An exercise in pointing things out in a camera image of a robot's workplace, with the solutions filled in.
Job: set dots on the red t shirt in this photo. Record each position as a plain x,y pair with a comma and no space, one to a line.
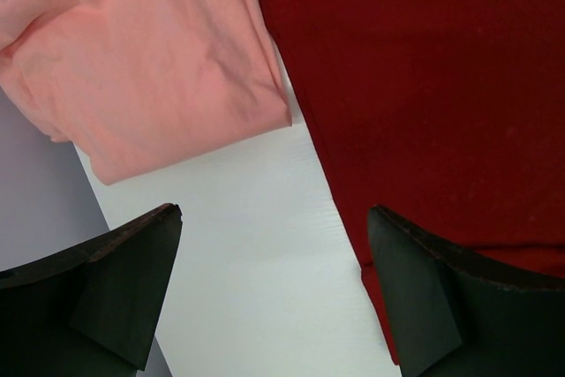
449,112

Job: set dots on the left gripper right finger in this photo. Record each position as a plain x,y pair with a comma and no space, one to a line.
454,312

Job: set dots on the pink folded t shirt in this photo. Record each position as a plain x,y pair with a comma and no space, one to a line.
139,85

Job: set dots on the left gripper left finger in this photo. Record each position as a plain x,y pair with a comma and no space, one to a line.
91,309

